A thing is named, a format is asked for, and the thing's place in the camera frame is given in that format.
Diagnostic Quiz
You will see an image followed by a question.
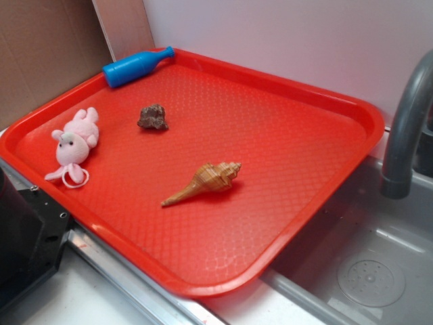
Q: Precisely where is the brown spiral conch shell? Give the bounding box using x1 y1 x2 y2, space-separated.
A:
161 162 242 207

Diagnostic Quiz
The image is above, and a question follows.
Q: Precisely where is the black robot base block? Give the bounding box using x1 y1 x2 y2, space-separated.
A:
1 171 71 311

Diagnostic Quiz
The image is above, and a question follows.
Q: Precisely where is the red plastic tray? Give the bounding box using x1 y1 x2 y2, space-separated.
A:
1 50 384 298

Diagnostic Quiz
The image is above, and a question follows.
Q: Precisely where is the brown rough rock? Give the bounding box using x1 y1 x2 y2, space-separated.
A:
137 104 168 131

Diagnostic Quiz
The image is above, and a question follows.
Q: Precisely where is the blue plastic toy bottle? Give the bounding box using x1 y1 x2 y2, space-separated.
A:
102 47 175 88

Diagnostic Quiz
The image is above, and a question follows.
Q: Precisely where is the pink plush bunny toy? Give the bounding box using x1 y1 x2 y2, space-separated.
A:
45 107 99 189

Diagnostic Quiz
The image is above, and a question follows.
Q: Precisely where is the grey toy sink basin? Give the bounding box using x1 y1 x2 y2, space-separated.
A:
263 158 432 324

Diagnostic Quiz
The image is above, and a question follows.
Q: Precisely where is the grey toy faucet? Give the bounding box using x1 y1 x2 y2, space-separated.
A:
380 51 432 199

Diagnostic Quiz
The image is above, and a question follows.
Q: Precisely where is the brown cardboard panel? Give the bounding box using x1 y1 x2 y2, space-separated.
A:
1 1 112 129

